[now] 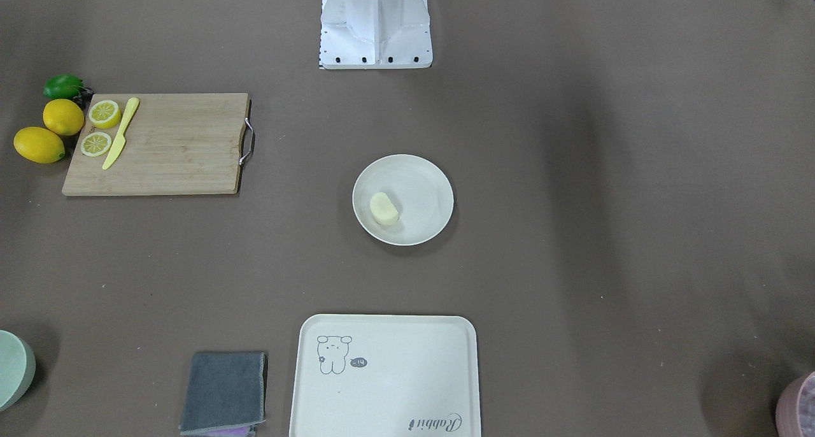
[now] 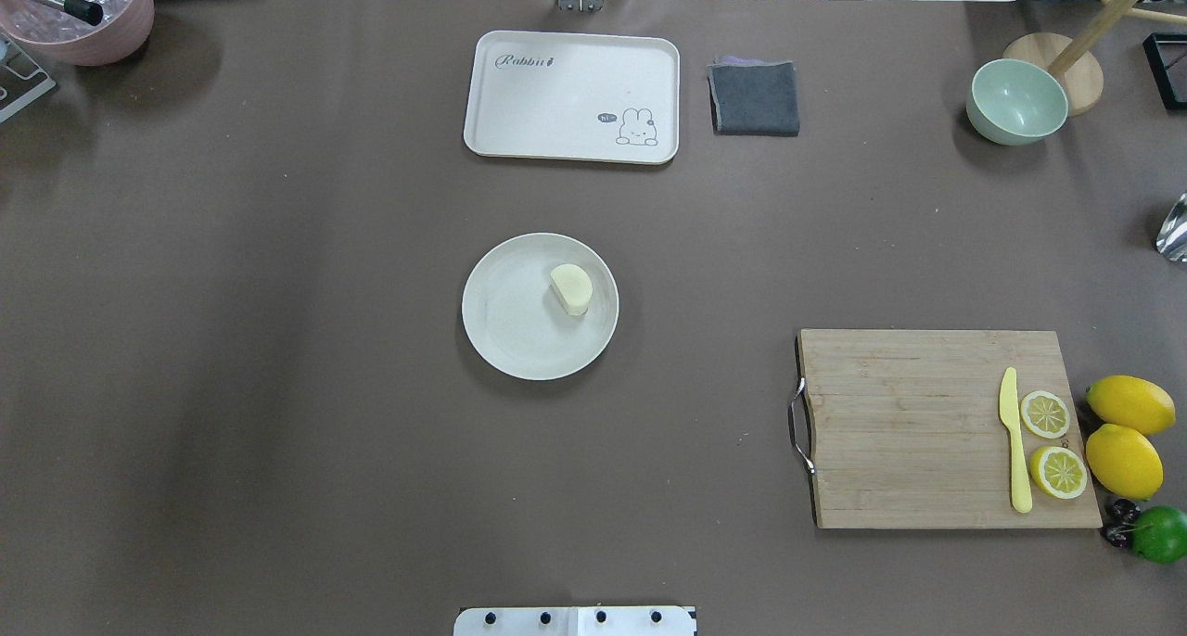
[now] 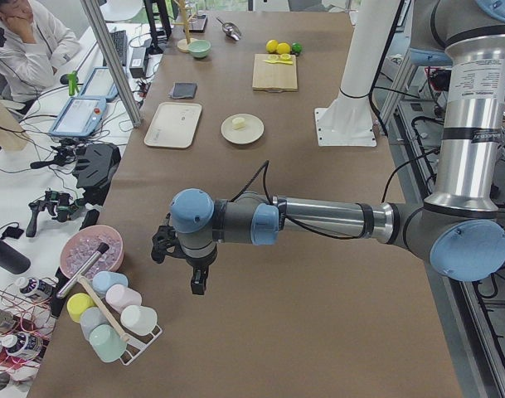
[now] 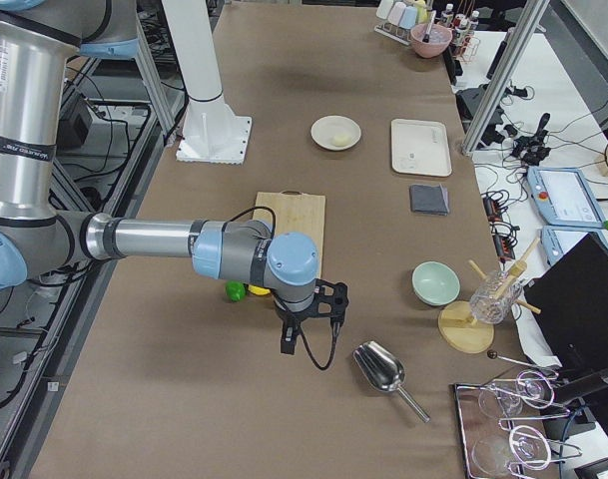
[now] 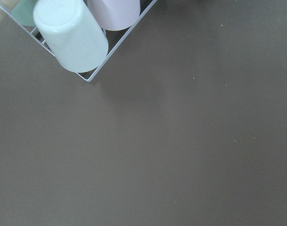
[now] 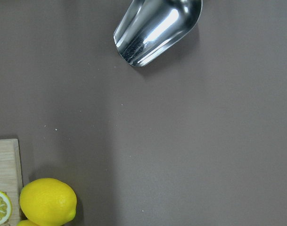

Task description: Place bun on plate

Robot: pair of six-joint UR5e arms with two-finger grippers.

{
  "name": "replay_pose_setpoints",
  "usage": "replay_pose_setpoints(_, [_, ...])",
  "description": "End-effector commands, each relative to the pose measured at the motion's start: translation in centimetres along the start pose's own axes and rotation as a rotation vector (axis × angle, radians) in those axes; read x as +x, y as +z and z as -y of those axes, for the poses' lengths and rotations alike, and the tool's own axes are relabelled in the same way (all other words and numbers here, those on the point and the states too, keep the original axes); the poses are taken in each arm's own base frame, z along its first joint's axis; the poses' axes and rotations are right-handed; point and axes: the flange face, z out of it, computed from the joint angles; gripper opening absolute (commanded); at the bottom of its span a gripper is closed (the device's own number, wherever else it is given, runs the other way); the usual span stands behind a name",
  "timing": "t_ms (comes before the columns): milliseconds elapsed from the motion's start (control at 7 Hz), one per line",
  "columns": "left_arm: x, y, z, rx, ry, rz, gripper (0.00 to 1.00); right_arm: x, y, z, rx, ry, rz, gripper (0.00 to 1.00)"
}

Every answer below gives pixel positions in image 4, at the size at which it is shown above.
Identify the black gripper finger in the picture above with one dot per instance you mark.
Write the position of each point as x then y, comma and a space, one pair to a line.
288, 341

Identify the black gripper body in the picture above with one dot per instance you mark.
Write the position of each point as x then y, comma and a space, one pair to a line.
288, 316

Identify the cream round plate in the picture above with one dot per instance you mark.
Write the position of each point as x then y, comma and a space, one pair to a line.
324, 128

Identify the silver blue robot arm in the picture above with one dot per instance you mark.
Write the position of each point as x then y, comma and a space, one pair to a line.
37, 38

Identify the cream rectangular tray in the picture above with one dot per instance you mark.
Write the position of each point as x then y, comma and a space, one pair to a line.
420, 148

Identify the metal glass rack tray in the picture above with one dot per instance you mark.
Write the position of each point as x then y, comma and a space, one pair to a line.
501, 426

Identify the yellow lemon near board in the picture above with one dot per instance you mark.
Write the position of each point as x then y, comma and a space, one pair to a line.
258, 290

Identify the green lime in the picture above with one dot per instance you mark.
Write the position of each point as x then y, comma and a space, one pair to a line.
235, 290

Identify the steel scoop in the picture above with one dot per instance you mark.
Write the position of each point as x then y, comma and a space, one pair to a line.
385, 373

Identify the wooden cutting board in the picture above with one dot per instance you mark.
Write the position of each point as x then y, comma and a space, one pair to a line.
297, 212

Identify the mint green bowl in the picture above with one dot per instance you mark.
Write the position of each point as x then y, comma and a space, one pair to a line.
435, 283

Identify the wooden cup stand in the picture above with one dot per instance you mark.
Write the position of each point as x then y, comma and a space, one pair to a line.
456, 323

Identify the grey folded cloth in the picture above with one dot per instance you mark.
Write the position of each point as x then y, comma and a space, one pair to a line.
430, 200

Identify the clear glass cup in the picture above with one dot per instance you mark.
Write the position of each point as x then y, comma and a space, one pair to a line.
487, 305

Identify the lower teach pendant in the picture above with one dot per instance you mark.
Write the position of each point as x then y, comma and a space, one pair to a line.
557, 240

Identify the teach pendant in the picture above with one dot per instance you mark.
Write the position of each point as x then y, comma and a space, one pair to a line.
557, 240
564, 198

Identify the black monitor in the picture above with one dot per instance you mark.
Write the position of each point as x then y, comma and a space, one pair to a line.
573, 298

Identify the upper teach pendant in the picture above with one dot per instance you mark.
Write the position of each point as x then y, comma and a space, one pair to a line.
564, 198

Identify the pastel cup rack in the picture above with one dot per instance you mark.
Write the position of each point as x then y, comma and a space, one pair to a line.
398, 17

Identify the pink bowl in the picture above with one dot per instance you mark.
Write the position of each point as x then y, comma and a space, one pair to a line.
440, 38

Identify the copper bottle rack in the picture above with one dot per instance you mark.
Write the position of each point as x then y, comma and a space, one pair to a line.
462, 21

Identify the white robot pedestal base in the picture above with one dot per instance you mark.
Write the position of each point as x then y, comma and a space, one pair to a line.
212, 132

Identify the aluminium frame post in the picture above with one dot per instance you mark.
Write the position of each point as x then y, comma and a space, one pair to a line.
519, 39

